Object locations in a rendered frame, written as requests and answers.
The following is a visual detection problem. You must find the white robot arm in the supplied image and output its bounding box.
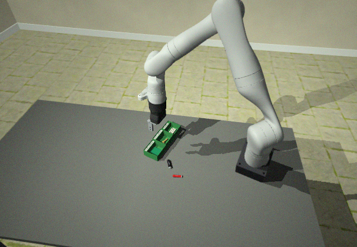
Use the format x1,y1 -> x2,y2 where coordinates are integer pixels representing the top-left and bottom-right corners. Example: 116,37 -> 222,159
144,0 -> 284,168

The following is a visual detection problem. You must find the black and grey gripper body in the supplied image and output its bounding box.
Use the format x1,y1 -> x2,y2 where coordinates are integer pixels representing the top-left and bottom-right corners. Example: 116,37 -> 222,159
138,87 -> 167,124

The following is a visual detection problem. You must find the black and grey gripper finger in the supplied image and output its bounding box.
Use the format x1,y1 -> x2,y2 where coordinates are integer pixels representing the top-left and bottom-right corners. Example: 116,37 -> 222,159
147,119 -> 156,131

